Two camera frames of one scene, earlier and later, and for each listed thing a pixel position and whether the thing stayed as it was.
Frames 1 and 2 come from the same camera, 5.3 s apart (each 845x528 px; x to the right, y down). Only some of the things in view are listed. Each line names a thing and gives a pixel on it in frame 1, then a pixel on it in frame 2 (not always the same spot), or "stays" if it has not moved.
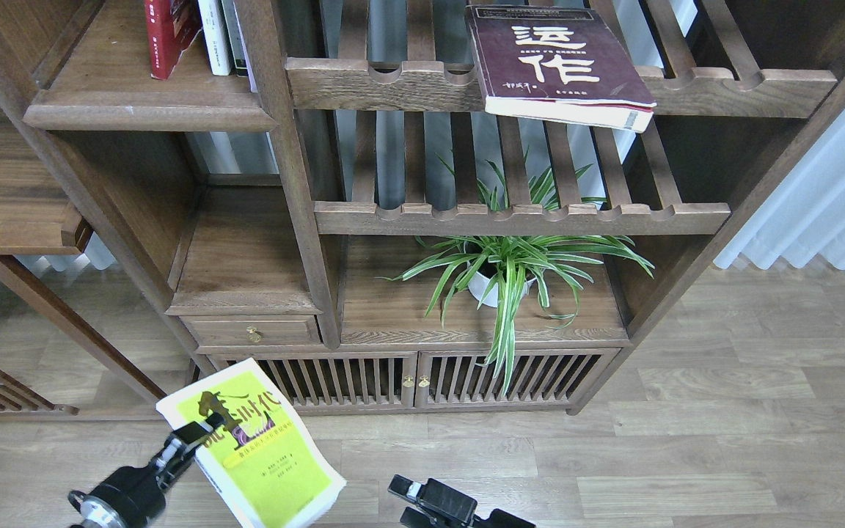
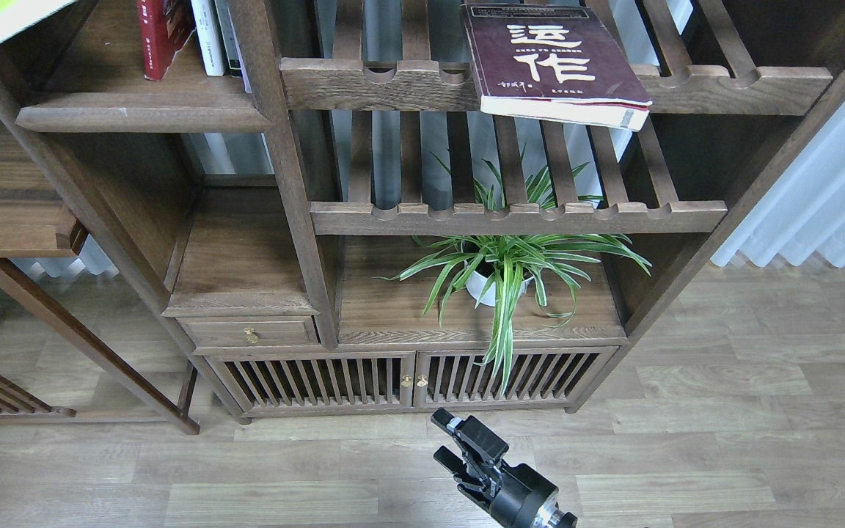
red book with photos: [171, 27] stays
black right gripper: [445, 507] -> [518, 496]
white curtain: [837, 202] stays
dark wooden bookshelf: [408, 207] stays
